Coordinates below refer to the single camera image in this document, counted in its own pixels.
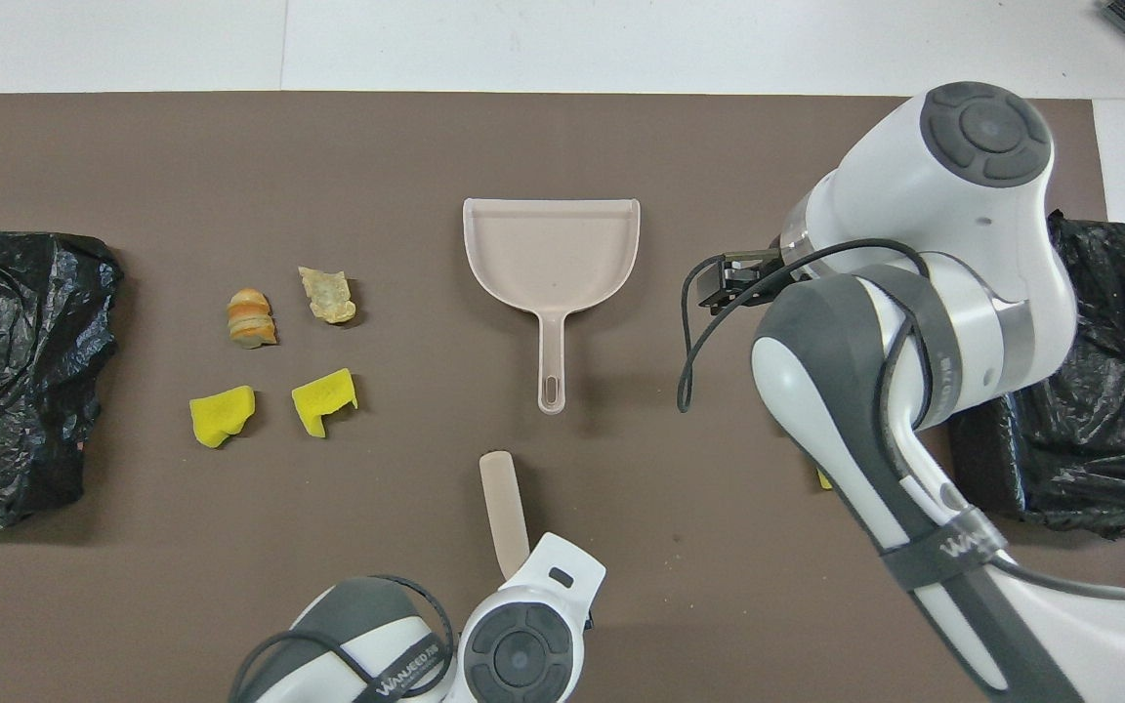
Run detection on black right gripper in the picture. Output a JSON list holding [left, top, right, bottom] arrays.
[[697, 250, 786, 313]]

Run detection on beige plastic dustpan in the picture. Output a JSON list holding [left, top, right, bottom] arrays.
[[462, 197, 642, 416]]

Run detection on beige brush with black bristles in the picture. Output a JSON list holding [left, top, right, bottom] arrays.
[[479, 450, 531, 579]]

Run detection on pale foam piece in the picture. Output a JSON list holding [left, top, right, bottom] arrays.
[[298, 266, 357, 325]]

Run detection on notched yellow sponge piece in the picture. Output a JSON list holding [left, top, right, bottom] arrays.
[[291, 368, 359, 438]]

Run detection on orange croissant piece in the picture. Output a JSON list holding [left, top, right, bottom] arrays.
[[227, 287, 278, 349]]

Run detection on rounded yellow sponge piece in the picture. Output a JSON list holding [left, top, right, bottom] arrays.
[[189, 385, 258, 449]]

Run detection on black trash bag bin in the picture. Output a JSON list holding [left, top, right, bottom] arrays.
[[948, 210, 1125, 540], [0, 229, 124, 530]]

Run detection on brown table mat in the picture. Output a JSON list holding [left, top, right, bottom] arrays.
[[0, 93, 1125, 703]]

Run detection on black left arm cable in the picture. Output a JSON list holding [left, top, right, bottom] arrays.
[[230, 576, 456, 703]]

